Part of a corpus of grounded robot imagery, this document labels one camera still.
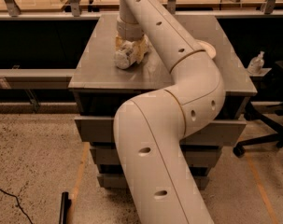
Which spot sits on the middle grey drawer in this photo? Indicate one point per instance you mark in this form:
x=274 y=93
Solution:
x=196 y=156

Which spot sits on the grey metal railing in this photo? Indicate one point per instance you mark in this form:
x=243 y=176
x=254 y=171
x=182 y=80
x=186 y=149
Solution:
x=39 y=50

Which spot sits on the hand sanitizer bottle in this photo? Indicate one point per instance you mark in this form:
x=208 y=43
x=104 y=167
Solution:
x=256 y=64

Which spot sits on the black bar on floor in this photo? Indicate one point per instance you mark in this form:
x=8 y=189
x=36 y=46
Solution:
x=65 y=204

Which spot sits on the clear plastic water bottle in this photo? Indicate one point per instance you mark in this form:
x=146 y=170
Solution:
x=125 y=58

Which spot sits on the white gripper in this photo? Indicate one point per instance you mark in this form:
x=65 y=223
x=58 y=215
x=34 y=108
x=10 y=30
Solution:
x=129 y=30

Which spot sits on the bottom grey drawer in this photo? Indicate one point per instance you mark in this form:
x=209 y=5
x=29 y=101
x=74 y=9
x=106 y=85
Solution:
x=118 y=181

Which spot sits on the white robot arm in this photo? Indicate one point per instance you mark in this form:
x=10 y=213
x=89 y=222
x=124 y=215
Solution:
x=149 y=127

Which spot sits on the grey drawer cabinet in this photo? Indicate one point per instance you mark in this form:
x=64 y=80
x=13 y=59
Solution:
x=96 y=71

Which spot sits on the grey drawer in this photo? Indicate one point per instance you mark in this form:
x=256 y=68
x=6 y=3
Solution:
x=220 y=132
x=118 y=181
x=196 y=156

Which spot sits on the top grey drawer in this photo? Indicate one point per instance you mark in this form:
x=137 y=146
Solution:
x=220 y=132

